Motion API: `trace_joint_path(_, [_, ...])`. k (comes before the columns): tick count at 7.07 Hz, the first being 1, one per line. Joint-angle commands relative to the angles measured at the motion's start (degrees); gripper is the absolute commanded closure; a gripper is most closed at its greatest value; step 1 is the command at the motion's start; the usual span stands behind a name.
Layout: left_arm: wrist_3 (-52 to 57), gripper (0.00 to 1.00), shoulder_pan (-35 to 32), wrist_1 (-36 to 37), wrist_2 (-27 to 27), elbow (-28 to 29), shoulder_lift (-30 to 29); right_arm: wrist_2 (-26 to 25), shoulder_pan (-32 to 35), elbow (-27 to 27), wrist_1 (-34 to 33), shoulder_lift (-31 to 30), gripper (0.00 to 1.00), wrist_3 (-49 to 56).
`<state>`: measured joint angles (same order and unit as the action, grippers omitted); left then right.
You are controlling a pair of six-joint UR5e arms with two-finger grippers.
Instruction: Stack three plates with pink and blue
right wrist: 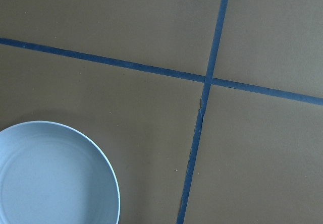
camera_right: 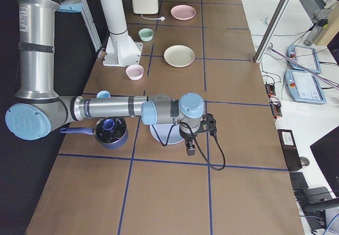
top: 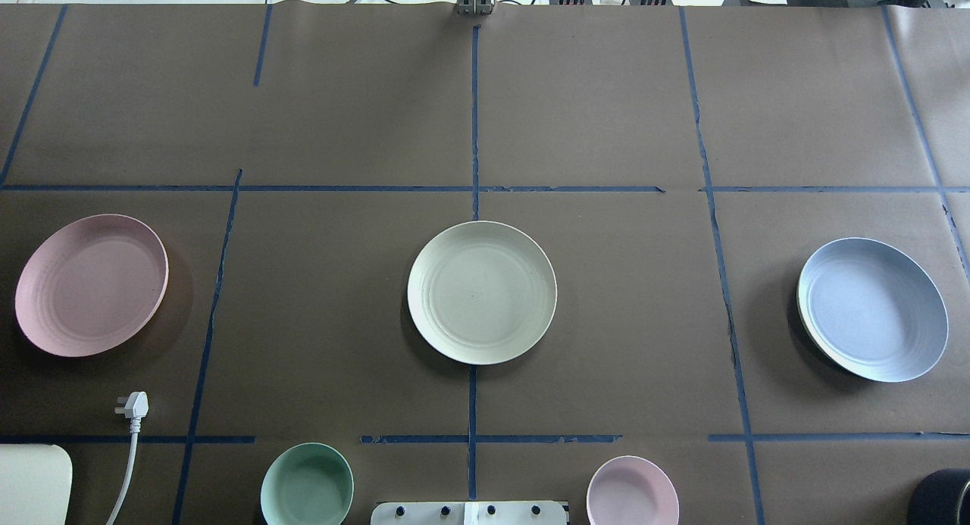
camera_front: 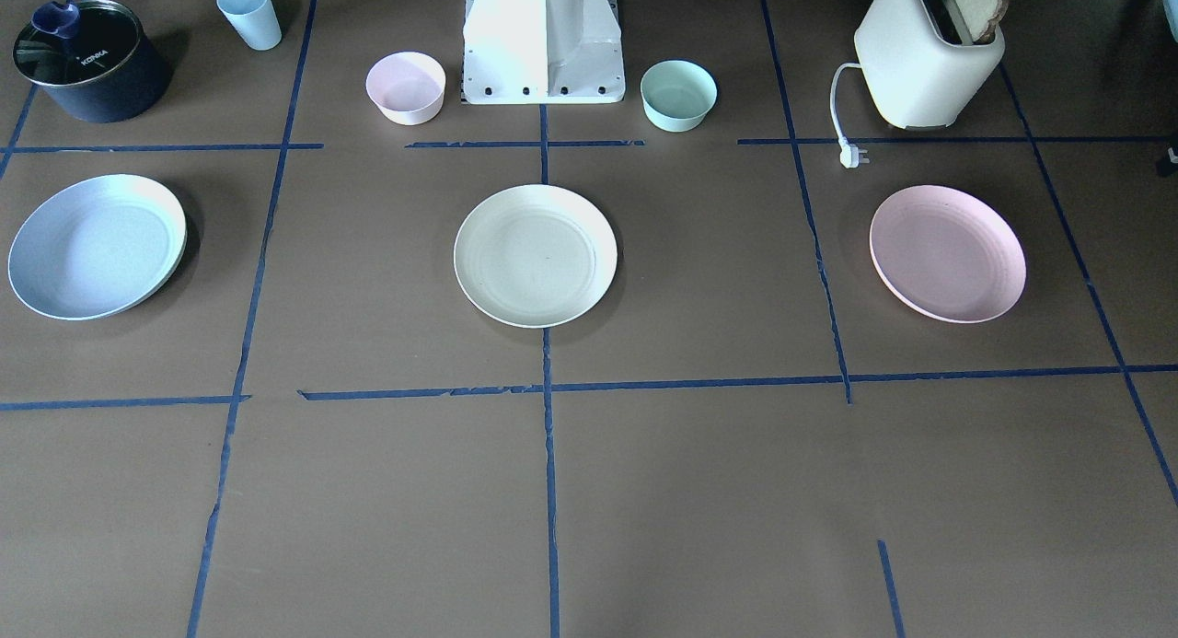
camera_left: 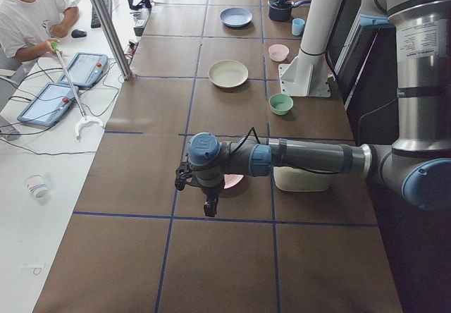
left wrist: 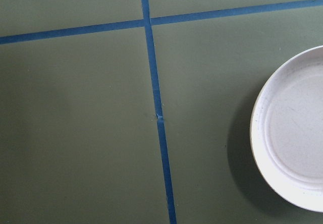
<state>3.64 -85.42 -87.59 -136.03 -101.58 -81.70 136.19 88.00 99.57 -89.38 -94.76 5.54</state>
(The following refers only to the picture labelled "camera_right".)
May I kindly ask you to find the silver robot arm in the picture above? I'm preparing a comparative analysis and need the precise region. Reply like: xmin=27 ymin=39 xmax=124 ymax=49
xmin=5 ymin=0 xmax=207 ymax=156

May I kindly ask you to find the lower teach pendant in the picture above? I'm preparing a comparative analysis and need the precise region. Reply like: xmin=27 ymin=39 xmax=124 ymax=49
xmin=284 ymin=69 xmax=327 ymax=104

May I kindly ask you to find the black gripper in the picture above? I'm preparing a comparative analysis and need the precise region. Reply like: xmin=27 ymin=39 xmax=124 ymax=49
xmin=179 ymin=124 xmax=199 ymax=156

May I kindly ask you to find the blue saucepan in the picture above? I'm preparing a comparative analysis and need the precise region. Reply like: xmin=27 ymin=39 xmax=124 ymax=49
xmin=60 ymin=117 xmax=129 ymax=149

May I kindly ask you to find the light blue cup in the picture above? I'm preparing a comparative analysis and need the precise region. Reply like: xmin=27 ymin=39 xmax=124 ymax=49
xmin=96 ymin=90 xmax=111 ymax=98

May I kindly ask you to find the upper teach pendant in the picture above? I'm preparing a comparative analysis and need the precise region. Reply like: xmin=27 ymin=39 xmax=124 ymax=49
xmin=287 ymin=44 xmax=322 ymax=74

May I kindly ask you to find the small blue cup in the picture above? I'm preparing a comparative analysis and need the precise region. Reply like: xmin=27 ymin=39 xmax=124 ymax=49
xmin=102 ymin=119 xmax=115 ymax=131

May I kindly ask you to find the cream toaster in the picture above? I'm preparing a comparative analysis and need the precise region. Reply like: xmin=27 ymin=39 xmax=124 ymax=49
xmin=132 ymin=0 xmax=159 ymax=14

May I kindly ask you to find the aluminium frame post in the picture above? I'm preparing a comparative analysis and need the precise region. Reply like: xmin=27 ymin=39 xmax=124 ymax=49
xmin=253 ymin=0 xmax=290 ymax=63

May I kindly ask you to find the pink bowl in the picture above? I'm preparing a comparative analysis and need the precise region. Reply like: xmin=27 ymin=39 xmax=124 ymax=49
xmin=126 ymin=65 xmax=144 ymax=80

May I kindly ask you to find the white toaster power cord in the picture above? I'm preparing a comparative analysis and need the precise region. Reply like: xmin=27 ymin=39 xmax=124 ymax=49
xmin=140 ymin=13 xmax=166 ymax=22

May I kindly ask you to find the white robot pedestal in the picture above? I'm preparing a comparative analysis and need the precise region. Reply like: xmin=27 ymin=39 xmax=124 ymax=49
xmin=100 ymin=0 xmax=142 ymax=67

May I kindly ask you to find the black power box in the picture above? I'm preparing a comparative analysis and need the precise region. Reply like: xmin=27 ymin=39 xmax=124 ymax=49
xmin=277 ymin=129 xmax=302 ymax=171

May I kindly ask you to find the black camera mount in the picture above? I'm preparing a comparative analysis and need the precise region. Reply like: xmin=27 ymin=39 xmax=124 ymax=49
xmin=199 ymin=113 xmax=217 ymax=137

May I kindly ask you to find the light blue plate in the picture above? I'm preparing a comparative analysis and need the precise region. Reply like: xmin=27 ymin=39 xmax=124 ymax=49
xmin=149 ymin=124 xmax=184 ymax=145

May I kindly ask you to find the teach pendant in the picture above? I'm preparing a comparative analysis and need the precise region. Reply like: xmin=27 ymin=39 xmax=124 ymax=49
xmin=287 ymin=44 xmax=322 ymax=74
xmin=284 ymin=69 xmax=327 ymax=104

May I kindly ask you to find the green tipped stick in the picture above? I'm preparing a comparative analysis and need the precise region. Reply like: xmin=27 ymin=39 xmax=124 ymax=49
xmin=268 ymin=47 xmax=339 ymax=90

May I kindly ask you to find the pink plate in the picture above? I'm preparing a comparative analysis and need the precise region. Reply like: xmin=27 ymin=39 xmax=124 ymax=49
xmin=171 ymin=5 xmax=196 ymax=21

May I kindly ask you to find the cream plate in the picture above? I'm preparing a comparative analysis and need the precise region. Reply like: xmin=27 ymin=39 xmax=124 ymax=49
xmin=164 ymin=45 xmax=195 ymax=67

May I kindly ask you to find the green bowl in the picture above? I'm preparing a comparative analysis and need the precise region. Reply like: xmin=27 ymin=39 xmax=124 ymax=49
xmin=138 ymin=28 xmax=154 ymax=42

